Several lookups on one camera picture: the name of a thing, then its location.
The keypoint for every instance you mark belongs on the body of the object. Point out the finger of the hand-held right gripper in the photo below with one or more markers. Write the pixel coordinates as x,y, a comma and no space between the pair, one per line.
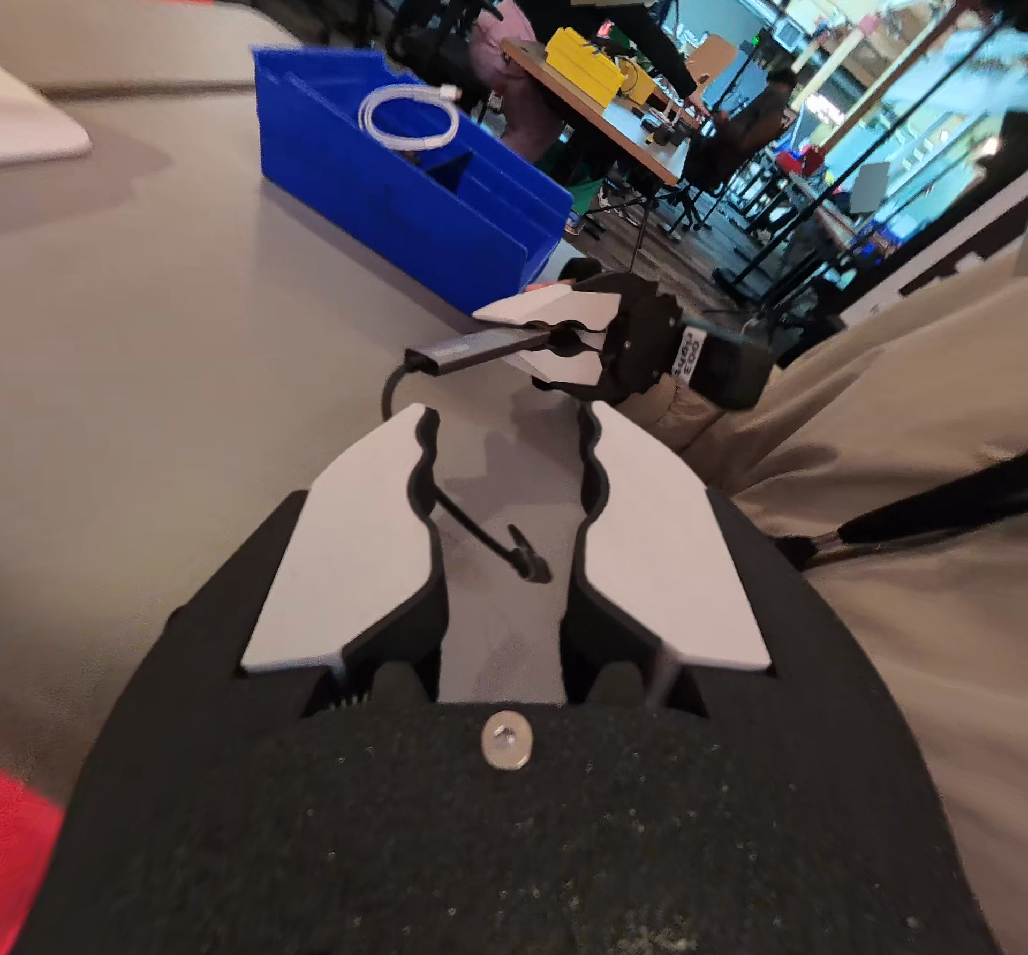
569,360
546,305

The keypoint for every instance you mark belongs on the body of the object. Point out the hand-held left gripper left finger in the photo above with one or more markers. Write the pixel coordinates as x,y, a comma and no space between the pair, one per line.
336,554

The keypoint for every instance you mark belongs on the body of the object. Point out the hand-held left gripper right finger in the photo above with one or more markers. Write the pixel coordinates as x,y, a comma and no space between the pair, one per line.
674,554

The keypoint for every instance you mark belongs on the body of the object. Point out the blue plastic bin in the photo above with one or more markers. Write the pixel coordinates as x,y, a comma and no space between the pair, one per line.
384,209

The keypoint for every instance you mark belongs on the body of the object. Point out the grey desk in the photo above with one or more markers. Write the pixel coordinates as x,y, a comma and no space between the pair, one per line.
160,328

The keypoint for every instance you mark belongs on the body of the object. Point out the wooden work table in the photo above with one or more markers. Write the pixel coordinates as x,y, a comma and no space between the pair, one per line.
642,152

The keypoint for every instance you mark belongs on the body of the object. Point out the small yellow box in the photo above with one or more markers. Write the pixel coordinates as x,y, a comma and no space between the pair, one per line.
639,84

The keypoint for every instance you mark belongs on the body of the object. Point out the person's beige clothing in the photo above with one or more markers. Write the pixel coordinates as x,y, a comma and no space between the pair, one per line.
923,650

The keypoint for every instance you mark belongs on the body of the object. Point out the adjacent grey table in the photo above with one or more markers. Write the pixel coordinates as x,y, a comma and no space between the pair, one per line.
119,40

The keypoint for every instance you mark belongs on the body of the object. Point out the white tray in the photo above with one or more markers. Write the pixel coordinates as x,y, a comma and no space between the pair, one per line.
32,132

